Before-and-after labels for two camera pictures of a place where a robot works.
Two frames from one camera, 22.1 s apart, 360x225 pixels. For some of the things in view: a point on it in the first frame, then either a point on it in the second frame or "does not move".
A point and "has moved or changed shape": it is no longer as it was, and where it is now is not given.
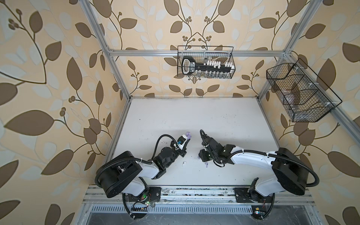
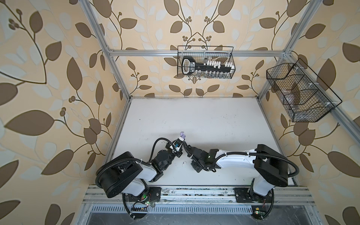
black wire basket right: [305, 98] does not move
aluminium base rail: [200, 196] does not move
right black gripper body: [206, 156] to [198, 166]
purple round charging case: [188, 134] has moved or changed shape
